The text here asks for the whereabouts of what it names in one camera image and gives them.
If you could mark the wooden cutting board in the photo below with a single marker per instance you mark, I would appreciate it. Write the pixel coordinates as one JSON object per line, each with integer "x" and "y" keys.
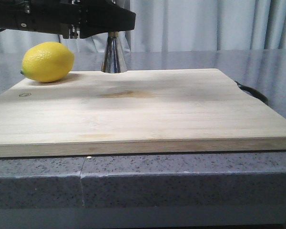
{"x": 153, "y": 111}

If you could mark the yellow lemon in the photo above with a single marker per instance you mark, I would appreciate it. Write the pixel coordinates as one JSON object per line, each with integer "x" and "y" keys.
{"x": 47, "y": 62}

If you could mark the grey curtain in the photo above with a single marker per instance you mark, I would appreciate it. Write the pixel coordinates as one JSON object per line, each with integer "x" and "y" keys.
{"x": 205, "y": 25}

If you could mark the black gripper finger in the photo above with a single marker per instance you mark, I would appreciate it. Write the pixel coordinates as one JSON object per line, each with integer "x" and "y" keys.
{"x": 100, "y": 16}

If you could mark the silver double jigger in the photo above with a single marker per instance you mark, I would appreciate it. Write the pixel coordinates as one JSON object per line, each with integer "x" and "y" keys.
{"x": 114, "y": 61}

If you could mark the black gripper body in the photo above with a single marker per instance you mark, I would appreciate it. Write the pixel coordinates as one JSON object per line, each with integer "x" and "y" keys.
{"x": 61, "y": 17}

